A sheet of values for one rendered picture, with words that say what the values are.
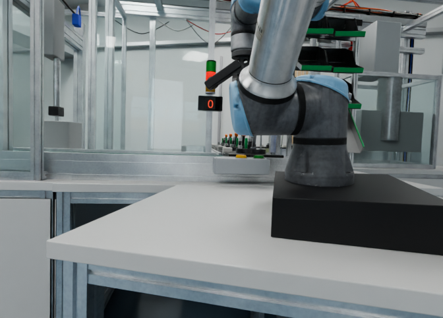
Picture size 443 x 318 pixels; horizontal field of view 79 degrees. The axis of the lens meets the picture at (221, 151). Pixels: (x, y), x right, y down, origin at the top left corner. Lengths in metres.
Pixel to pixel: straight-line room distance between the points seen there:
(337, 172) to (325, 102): 0.15
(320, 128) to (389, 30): 1.95
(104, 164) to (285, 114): 0.75
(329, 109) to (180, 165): 0.64
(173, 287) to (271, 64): 0.39
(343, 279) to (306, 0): 0.38
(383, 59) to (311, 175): 1.90
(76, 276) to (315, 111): 0.53
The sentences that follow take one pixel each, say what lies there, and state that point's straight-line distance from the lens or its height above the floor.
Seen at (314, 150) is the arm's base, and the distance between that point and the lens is 0.60.
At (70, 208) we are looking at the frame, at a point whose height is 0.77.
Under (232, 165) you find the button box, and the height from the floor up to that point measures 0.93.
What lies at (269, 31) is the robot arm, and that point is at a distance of 0.47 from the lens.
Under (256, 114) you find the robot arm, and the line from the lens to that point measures 0.54.
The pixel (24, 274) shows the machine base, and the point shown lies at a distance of 1.26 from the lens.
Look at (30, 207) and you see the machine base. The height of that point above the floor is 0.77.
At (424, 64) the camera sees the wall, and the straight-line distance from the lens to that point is 5.35.
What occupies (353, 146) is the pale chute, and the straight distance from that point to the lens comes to 1.37.
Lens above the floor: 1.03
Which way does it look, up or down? 3 degrees down
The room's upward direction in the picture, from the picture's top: 2 degrees clockwise
